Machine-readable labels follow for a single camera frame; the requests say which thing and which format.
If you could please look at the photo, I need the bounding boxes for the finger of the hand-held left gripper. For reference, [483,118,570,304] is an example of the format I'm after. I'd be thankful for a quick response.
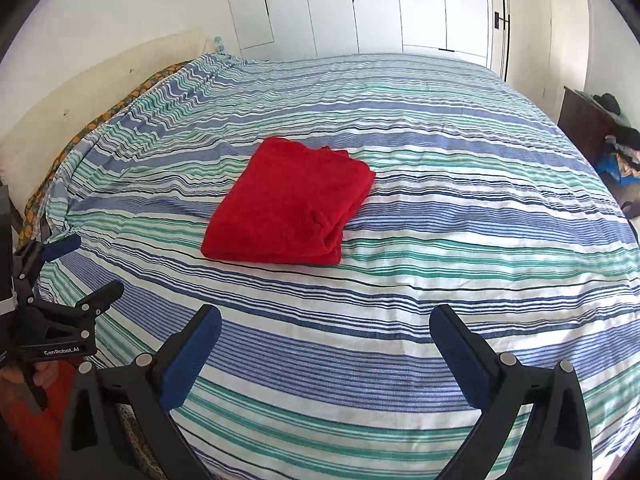
[27,280,126,343]
[12,234,82,306]

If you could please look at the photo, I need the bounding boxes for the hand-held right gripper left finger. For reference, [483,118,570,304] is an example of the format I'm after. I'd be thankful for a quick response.
[59,305,222,480]

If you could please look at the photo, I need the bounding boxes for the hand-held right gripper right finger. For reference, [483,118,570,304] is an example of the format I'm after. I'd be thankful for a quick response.
[429,304,593,480]

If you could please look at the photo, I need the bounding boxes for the red sweater with white rabbit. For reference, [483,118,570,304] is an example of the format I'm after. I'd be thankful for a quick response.
[201,136,377,266]

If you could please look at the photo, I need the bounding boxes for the pile of clothes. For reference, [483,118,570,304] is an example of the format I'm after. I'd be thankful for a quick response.
[587,92,640,178]

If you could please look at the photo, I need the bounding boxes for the person's left hand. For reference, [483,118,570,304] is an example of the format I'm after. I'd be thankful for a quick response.
[31,361,63,398]

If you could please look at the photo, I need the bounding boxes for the patterned carpet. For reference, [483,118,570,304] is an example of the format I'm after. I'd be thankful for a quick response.
[117,400,151,466]

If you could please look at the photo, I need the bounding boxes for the blue green striped duvet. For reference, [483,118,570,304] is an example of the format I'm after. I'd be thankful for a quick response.
[37,52,640,480]

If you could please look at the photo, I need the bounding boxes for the orange patterned bed sheet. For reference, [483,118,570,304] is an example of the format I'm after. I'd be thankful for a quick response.
[17,60,193,241]

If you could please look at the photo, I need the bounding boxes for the beige headboard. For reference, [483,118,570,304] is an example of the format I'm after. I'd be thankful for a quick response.
[0,30,211,186]

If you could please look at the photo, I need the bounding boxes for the dark wooden nightstand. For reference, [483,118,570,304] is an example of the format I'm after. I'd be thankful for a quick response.
[557,86,618,166]

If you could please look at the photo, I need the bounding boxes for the white door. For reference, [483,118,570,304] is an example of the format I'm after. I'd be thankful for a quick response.
[487,0,551,86]

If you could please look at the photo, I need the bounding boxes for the white wardrobe doors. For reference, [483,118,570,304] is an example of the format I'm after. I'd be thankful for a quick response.
[230,0,493,61]

